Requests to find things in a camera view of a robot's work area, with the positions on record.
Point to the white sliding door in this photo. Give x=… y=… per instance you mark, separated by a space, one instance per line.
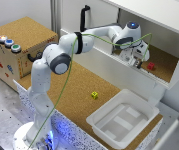
x=89 y=16

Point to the green button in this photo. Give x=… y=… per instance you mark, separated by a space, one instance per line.
x=15 y=47

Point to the red button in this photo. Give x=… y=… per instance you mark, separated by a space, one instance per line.
x=2 y=39

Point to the yellow block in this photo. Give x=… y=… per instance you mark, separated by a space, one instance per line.
x=94 y=95

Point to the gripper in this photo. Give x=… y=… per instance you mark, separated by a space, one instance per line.
x=138 y=50

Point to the blue button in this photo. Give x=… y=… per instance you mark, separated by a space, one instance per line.
x=9 y=42

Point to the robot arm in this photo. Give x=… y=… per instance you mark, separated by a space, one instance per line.
x=60 y=50

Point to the white plastic box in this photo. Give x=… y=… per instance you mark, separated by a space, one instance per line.
x=124 y=120

